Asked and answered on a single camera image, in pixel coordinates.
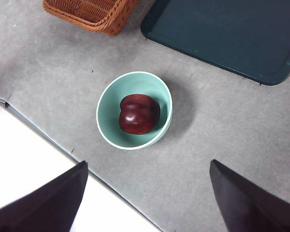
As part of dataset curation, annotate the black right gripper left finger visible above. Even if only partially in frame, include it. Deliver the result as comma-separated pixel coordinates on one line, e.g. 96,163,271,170
0,161,88,232

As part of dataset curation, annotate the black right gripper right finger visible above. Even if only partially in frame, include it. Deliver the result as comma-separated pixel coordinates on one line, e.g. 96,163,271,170
209,159,290,232

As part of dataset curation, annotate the teal ceramic bowl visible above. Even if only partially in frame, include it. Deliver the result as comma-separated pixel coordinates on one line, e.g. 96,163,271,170
96,71,173,150

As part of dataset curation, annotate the dark green rectangular tray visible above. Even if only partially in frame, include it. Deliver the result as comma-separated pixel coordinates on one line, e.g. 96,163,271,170
140,0,290,86

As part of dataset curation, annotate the brown wicker basket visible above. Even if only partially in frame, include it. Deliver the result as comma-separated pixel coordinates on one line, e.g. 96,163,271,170
43,0,141,36

